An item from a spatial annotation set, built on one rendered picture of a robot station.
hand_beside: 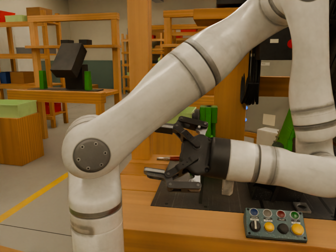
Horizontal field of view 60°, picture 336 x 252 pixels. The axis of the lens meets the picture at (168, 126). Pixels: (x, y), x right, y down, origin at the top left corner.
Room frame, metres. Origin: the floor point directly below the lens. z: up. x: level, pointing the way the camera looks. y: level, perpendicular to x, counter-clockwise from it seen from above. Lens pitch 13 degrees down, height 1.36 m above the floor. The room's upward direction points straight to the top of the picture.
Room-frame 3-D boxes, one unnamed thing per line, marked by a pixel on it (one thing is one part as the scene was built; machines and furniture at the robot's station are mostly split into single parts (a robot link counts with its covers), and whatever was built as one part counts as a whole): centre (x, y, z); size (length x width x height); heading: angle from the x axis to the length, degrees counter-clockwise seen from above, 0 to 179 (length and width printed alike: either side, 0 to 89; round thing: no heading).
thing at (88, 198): (0.47, 0.13, 1.18); 0.09 x 0.09 x 0.17; 14
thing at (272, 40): (1.19, -0.44, 1.42); 0.17 x 0.12 x 0.15; 81
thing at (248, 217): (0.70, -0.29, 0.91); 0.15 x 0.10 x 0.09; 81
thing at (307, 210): (0.83, -0.42, 0.90); 0.06 x 0.04 x 0.01; 171
